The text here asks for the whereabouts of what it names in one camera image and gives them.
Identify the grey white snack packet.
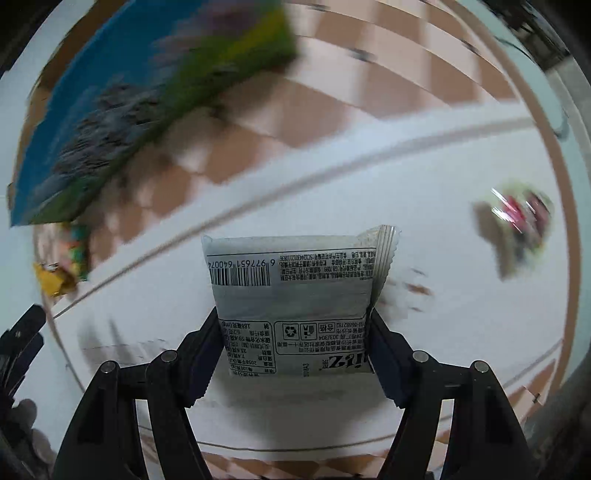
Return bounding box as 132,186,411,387
202,225,399,378

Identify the green snack packet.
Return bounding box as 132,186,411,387
485,182,554,271

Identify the gloved left hand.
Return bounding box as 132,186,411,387
1,399,57,479

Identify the yellow snack packet on mat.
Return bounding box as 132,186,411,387
33,262,80,297

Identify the small colourful candy packet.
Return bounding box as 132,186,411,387
58,223,90,281

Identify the patterned table mat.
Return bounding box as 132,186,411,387
27,0,583,480

